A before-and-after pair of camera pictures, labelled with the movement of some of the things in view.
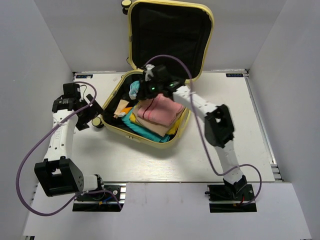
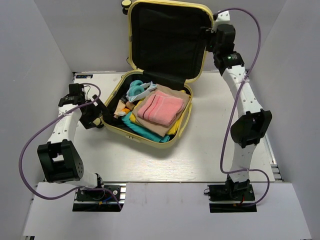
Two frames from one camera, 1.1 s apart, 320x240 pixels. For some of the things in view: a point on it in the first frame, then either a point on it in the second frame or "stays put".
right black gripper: [144, 93] -> [207, 34]
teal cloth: [142, 131] stays put
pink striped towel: [160, 109] stays put
